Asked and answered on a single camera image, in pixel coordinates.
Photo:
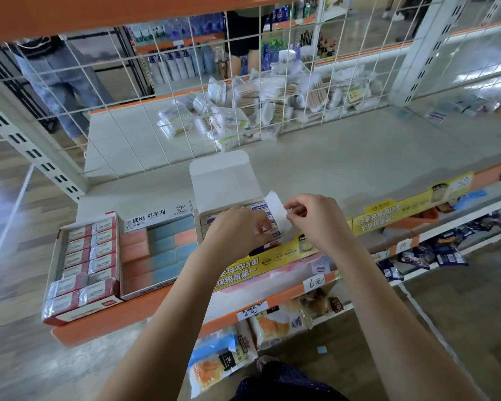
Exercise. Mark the pile of mixed erasers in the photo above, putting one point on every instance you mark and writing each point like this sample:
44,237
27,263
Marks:
459,106

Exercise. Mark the snack packets on lower shelf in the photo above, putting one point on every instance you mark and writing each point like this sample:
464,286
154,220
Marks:
263,264

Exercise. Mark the person's left hand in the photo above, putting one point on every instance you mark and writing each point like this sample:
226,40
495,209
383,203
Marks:
234,234

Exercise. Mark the box of pink-blue erasers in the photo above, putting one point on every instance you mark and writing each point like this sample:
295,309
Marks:
154,254

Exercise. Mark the person's left forearm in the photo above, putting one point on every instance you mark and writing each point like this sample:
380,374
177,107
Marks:
159,338

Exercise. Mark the blue white eraser box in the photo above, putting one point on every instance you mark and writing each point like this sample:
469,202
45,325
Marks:
221,179

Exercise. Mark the white orange metal shelf unit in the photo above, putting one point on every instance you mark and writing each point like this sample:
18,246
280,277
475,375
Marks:
384,154

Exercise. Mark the blue small snack packet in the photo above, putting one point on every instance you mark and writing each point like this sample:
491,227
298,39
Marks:
470,199

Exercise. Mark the person's right foot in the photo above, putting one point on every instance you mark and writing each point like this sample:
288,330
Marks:
265,361

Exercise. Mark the red eraser display box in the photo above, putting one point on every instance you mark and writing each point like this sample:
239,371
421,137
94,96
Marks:
79,271

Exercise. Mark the yellow price label strip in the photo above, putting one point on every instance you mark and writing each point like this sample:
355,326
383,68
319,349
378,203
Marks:
409,209

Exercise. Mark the person's right hand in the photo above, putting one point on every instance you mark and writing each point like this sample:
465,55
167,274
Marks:
321,223

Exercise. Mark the row of blue bottles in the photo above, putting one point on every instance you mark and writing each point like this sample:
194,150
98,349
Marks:
179,54

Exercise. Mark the blue paper scrap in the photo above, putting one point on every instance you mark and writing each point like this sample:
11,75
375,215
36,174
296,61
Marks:
321,349

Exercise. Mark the person's right forearm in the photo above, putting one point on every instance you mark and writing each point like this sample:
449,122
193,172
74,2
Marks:
409,330

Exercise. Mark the pile of white packets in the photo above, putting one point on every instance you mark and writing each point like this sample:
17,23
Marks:
267,100

